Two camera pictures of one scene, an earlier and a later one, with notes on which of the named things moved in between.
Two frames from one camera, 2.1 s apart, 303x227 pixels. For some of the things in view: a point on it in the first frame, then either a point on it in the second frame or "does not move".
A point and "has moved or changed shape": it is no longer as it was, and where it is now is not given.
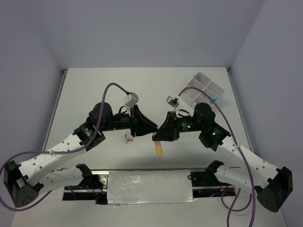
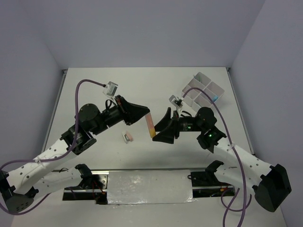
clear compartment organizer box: x=193 y=96 does not move
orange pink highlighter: x=158 y=148 has moved or changed shape
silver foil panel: x=134 y=187 does not move
